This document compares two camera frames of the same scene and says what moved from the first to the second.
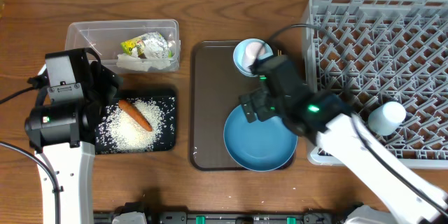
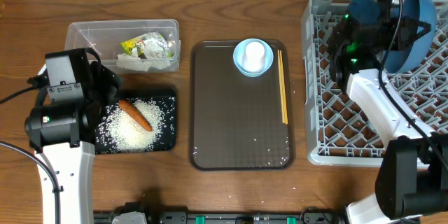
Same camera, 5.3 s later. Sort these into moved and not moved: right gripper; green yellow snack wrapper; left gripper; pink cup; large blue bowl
Moved: right gripper; large blue bowl
Not moved: pink cup; green yellow snack wrapper; left gripper
